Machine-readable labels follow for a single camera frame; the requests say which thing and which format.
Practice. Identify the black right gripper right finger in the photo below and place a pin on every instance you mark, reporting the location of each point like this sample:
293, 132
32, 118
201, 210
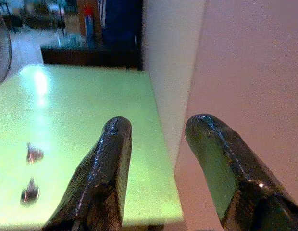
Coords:
235, 180

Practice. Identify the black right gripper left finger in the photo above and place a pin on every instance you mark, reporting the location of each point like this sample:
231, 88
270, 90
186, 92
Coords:
103, 180

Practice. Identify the green topped table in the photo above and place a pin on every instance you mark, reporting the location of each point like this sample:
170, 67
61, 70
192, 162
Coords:
79, 115

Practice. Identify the teal headed key bunch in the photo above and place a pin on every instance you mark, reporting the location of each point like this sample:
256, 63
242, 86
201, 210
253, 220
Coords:
30, 193

